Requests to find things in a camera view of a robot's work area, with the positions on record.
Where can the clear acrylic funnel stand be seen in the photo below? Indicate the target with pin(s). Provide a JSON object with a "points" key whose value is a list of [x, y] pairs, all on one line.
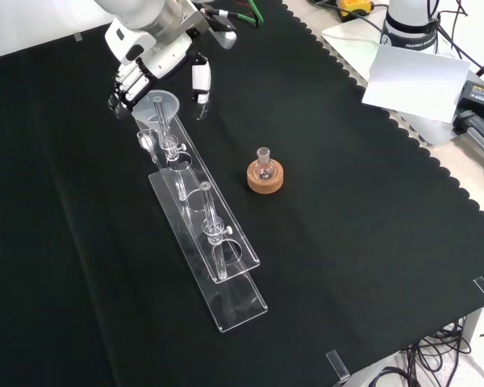
{"points": [[230, 298]]}

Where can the black power adapter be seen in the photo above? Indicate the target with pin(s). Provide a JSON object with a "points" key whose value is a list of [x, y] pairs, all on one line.
{"points": [[482, 96]]}

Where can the black bench cloth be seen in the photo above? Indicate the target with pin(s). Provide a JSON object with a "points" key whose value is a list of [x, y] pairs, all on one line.
{"points": [[347, 242]]}

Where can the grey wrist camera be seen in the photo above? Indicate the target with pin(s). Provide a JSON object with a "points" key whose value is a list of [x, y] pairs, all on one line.
{"points": [[226, 38]]}

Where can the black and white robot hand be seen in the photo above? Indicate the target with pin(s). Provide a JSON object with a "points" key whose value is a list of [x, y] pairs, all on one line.
{"points": [[157, 60]]}

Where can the translucent plastic funnel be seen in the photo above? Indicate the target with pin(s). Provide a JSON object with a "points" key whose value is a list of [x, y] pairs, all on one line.
{"points": [[145, 109]]}

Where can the small round-bottom glass flask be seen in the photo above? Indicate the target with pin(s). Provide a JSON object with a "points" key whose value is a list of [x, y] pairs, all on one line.
{"points": [[264, 171]]}

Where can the white paper sheet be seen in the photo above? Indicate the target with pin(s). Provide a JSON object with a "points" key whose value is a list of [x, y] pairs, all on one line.
{"points": [[415, 80]]}

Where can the yellow stop button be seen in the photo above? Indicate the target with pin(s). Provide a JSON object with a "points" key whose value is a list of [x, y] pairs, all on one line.
{"points": [[355, 6]]}

